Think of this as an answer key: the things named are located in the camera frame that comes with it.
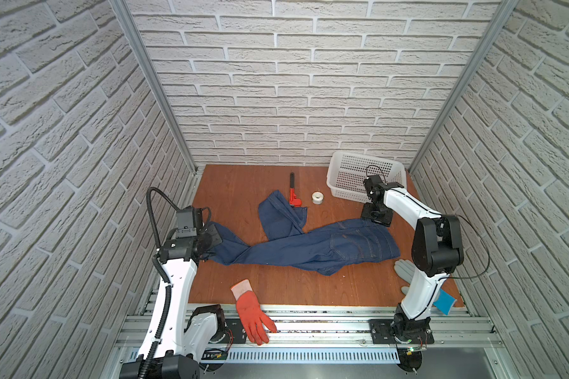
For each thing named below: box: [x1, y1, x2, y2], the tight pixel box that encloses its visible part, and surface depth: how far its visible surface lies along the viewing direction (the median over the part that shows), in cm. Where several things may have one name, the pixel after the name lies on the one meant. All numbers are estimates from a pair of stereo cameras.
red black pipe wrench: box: [289, 171, 302, 208], surface depth 109 cm
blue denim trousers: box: [203, 190, 401, 277], surface depth 89 cm
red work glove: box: [230, 278, 278, 346], surface depth 78 cm
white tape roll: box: [311, 191, 325, 205], surface depth 109 cm
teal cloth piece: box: [433, 288, 457, 316], surface depth 82 cm
